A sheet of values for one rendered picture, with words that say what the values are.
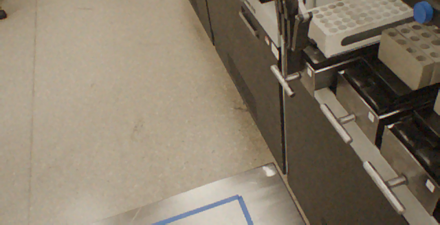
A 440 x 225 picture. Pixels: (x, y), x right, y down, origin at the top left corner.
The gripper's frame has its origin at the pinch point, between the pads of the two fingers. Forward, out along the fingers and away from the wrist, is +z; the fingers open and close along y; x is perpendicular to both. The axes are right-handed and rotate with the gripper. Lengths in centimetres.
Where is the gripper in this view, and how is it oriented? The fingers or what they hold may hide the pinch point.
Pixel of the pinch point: (291, 57)
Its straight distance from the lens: 86.5
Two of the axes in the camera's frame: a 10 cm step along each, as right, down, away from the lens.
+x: -9.5, 3.0, -1.3
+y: -3.0, -6.3, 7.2
